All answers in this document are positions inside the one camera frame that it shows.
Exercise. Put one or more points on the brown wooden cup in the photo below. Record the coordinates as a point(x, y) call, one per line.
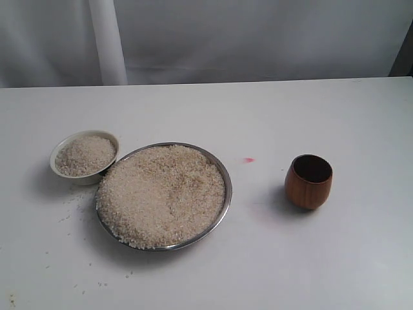
point(308, 181)

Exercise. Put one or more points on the large steel rice plate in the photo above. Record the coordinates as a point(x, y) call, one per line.
point(163, 197)

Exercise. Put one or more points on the dark post at right edge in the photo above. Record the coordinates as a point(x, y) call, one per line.
point(402, 65)

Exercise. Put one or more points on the white curtain backdrop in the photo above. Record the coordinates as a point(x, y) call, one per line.
point(90, 43)

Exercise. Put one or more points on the small cream ceramic bowl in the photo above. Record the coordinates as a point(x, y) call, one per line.
point(85, 157)

